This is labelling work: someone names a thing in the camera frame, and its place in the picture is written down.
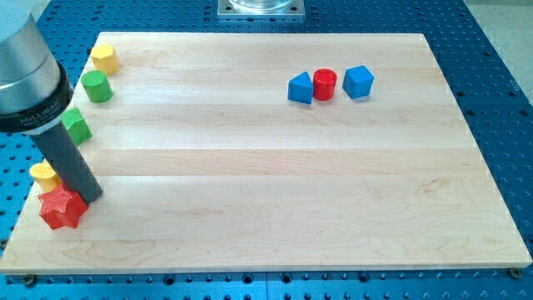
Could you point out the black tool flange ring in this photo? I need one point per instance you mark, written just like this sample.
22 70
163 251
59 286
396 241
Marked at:
42 113

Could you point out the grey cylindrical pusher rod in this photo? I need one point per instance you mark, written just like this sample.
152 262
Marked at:
62 154

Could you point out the red star block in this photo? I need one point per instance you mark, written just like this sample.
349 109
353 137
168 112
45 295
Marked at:
61 207

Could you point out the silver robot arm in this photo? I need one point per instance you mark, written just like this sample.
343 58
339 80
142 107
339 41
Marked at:
35 91

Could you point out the green star block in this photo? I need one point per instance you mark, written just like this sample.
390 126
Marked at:
76 125

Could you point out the yellow cylinder block lower left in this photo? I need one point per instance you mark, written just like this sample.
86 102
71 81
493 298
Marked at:
45 176

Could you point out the green cylinder block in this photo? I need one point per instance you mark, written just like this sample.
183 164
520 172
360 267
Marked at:
97 86

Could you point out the yellow hexagon block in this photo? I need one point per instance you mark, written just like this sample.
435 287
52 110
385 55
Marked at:
104 58

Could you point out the wooden board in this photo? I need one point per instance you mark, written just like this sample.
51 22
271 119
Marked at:
207 166

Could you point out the blue triangle block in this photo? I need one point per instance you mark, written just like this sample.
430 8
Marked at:
301 89

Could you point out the red cylinder block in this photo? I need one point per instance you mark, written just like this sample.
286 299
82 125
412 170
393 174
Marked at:
324 82

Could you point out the blue cube block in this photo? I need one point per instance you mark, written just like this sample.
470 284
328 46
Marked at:
357 82

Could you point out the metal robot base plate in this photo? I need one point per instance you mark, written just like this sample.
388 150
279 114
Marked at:
261 9

